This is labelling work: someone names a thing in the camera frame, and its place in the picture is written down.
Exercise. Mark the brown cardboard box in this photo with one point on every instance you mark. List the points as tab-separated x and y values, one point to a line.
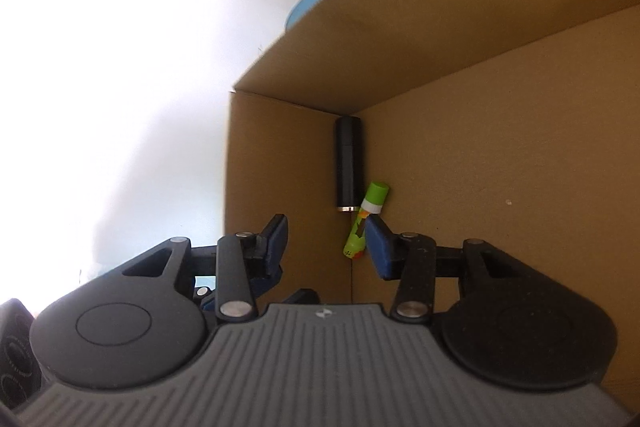
500	157

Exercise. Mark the green lip balm tube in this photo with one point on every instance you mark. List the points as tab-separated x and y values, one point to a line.
375	197

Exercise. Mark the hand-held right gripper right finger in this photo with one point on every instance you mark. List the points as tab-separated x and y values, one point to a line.
380	247

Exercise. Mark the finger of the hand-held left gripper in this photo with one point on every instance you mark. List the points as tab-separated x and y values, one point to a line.
302	297
205	299

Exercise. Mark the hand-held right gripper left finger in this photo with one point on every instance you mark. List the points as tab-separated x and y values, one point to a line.
274	242

